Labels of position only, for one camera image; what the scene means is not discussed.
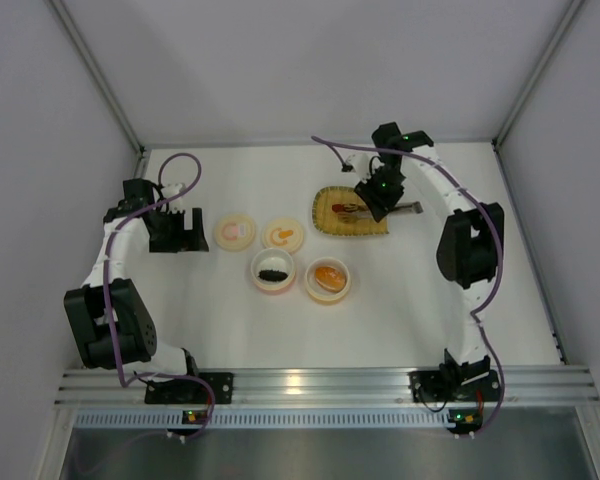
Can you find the bamboo woven tray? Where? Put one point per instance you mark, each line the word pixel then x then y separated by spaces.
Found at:
pixel 356 224

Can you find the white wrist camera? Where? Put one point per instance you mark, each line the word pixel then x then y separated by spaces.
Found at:
pixel 360 164
pixel 174 192

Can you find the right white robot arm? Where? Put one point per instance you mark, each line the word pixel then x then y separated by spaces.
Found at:
pixel 469 254

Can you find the cream lid orange handle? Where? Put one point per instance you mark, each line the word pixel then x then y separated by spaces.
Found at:
pixel 284 233

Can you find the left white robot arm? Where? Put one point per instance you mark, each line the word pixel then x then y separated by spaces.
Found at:
pixel 111 324

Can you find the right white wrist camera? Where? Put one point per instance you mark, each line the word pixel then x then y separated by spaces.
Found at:
pixel 360 164

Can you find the cream lid pink handle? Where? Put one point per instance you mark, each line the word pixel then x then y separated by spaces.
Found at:
pixel 235 232

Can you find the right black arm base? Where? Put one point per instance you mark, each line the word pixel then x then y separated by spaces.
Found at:
pixel 453 382

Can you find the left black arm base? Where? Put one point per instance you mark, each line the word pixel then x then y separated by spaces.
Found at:
pixel 181 391

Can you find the sesame bun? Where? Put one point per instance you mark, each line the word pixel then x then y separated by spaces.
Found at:
pixel 330 279

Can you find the pink lunch box bowl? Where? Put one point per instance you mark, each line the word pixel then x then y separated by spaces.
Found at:
pixel 273 258

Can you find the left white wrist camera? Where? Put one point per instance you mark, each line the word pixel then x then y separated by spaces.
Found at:
pixel 174 192

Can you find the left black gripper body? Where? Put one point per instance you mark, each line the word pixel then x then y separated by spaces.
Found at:
pixel 175 239

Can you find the slotted cable duct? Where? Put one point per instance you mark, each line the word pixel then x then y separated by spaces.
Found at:
pixel 173 419

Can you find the aluminium mounting rail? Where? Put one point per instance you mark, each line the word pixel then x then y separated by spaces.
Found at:
pixel 548 385

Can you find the orange lunch box bowl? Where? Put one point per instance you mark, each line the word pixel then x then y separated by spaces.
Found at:
pixel 320 295

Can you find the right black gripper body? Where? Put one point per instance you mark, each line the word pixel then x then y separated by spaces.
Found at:
pixel 373 198

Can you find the black seaweed piece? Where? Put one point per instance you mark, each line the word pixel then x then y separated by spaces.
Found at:
pixel 272 275

